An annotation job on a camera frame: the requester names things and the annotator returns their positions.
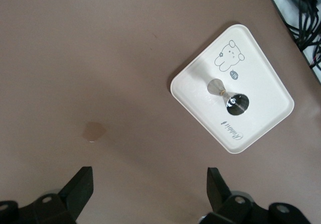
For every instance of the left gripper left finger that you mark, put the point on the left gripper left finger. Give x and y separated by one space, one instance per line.
62 204

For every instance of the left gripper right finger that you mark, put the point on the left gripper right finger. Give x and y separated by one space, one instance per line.
225 209

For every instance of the steel double jigger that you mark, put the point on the steel double jigger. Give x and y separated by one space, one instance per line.
237 104

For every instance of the cream rabbit print tray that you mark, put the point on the cream rabbit print tray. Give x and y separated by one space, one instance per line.
263 88

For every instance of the table cover sheet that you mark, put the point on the table cover sheet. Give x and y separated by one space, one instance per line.
100 58

